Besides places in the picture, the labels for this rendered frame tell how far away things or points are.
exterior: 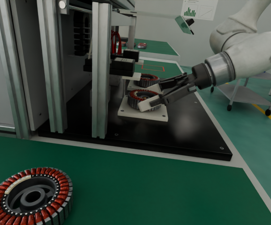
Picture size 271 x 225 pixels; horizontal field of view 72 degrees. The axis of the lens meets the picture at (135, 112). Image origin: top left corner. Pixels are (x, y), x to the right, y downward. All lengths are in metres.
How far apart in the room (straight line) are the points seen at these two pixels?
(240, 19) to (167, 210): 0.59
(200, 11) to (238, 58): 5.48
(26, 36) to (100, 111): 0.21
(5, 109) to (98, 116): 0.21
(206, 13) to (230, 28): 5.37
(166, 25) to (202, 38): 1.10
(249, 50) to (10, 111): 0.61
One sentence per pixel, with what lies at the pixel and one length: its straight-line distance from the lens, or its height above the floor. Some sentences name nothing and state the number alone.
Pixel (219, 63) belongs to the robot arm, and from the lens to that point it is 0.58.
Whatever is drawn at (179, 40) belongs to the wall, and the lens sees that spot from 5.96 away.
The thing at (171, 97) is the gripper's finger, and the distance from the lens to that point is 0.52.
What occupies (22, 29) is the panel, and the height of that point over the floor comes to 0.99.
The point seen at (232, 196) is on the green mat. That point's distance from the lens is 0.43.
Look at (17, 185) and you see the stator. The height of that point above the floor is 0.78.
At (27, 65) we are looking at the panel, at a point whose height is 0.92.
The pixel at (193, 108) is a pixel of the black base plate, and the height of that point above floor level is 0.77.
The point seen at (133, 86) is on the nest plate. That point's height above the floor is 0.78.
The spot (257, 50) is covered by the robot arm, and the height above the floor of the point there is 0.99.
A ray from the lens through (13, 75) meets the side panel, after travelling 0.46.
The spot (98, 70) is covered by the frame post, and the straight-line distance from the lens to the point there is 0.40.
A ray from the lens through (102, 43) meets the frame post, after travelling 0.38.
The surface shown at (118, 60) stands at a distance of 0.56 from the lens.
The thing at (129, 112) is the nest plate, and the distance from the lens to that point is 0.56.
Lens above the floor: 1.02
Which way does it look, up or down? 25 degrees down
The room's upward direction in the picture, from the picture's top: 6 degrees clockwise
